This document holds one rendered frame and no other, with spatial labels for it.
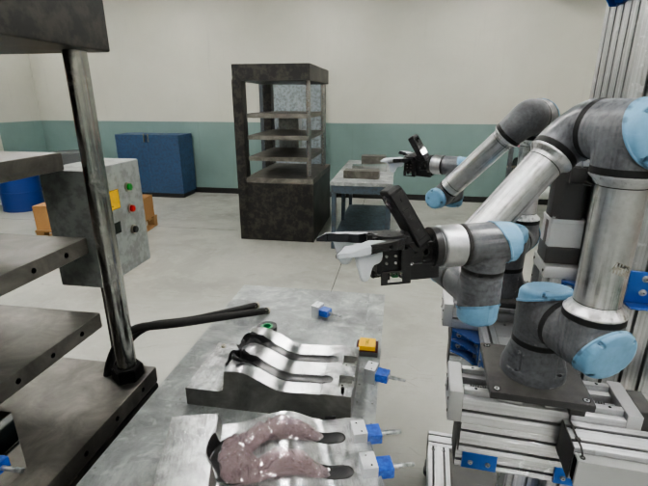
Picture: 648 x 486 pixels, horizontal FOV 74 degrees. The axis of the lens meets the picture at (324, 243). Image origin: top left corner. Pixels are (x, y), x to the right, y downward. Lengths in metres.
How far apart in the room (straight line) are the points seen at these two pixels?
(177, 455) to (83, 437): 0.41
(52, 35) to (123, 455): 1.05
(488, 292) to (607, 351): 0.28
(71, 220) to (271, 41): 6.65
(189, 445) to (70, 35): 1.03
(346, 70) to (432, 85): 1.42
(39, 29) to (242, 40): 6.99
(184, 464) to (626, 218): 1.02
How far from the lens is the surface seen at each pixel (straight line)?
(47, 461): 1.45
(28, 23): 1.23
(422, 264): 0.76
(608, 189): 0.94
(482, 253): 0.78
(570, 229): 1.33
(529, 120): 1.52
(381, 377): 1.46
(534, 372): 1.16
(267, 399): 1.35
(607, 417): 1.27
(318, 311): 1.84
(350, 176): 5.13
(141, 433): 1.41
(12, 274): 1.29
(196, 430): 1.20
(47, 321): 1.58
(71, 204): 1.61
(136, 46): 8.97
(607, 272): 0.97
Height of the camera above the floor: 1.68
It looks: 18 degrees down
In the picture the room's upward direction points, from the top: straight up
